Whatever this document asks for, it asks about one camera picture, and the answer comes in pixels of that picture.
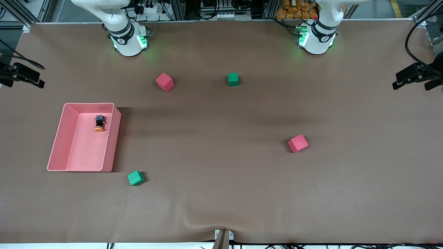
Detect pink plastic tray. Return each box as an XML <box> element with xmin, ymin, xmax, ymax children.
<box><xmin>47</xmin><ymin>103</ymin><xmax>121</xmax><ymax>173</ymax></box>

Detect bag of orange items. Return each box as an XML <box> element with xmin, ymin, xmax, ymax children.
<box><xmin>276</xmin><ymin>0</ymin><xmax>319</xmax><ymax>20</ymax></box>

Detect pink foam cube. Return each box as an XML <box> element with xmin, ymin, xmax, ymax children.
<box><xmin>155</xmin><ymin>73</ymin><xmax>174</xmax><ymax>92</ymax></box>
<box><xmin>288</xmin><ymin>134</ymin><xmax>309</xmax><ymax>154</ymax></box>

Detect white terminal strip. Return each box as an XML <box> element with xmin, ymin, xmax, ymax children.
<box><xmin>202</xmin><ymin>12</ymin><xmax>251</xmax><ymax>20</ymax></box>

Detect brown table cover sheet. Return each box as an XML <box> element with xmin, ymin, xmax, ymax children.
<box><xmin>0</xmin><ymin>20</ymin><xmax>443</xmax><ymax>244</ymax></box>

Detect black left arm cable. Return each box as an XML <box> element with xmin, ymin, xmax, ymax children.
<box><xmin>405</xmin><ymin>14</ymin><xmax>443</xmax><ymax>75</ymax></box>

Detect aluminium frame strut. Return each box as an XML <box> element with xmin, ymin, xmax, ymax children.
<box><xmin>0</xmin><ymin>0</ymin><xmax>52</xmax><ymax>30</ymax></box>
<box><xmin>414</xmin><ymin>0</ymin><xmax>443</xmax><ymax>26</ymax></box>

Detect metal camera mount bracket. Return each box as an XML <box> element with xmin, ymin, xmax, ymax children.
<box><xmin>214</xmin><ymin>229</ymin><xmax>234</xmax><ymax>249</ymax></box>

